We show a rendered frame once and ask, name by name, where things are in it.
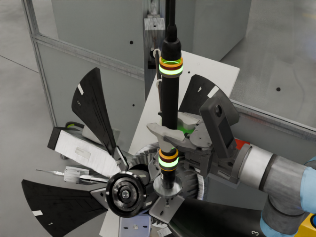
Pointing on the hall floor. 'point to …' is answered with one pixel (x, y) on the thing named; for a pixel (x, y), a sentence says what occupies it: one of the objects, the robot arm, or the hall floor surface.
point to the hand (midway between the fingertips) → (158, 118)
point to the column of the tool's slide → (149, 78)
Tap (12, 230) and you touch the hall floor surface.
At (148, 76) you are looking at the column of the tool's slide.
